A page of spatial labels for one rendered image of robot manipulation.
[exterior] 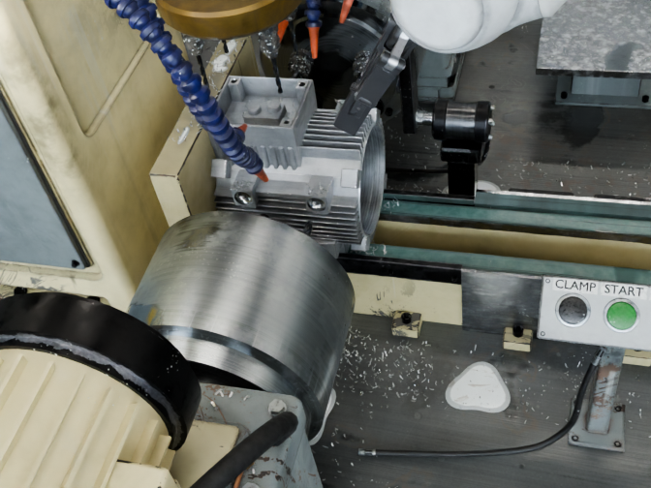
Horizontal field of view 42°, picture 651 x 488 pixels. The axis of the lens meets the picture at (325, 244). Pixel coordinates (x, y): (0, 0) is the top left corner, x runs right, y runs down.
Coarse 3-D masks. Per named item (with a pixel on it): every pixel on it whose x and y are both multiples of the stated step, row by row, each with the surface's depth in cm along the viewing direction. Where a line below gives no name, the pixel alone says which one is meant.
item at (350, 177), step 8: (376, 112) 115; (376, 120) 115; (216, 160) 112; (224, 160) 112; (216, 168) 112; (224, 168) 112; (344, 168) 108; (352, 168) 108; (216, 176) 112; (224, 176) 112; (344, 176) 108; (352, 176) 108; (344, 184) 108; (352, 184) 108; (368, 240) 118; (352, 248) 117; (360, 248) 117; (368, 248) 118
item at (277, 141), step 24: (240, 96) 115; (264, 96) 116; (288, 96) 115; (312, 96) 113; (240, 120) 114; (264, 120) 111; (288, 120) 108; (216, 144) 111; (264, 144) 110; (288, 144) 109
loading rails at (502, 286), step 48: (384, 192) 127; (480, 192) 124; (384, 240) 131; (432, 240) 128; (480, 240) 125; (528, 240) 123; (576, 240) 120; (624, 240) 118; (384, 288) 123; (432, 288) 120; (480, 288) 116; (528, 288) 114; (528, 336) 120
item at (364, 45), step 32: (384, 0) 124; (288, 32) 127; (320, 32) 126; (352, 32) 125; (288, 64) 129; (320, 64) 131; (352, 64) 129; (416, 64) 127; (320, 96) 135; (384, 96) 132
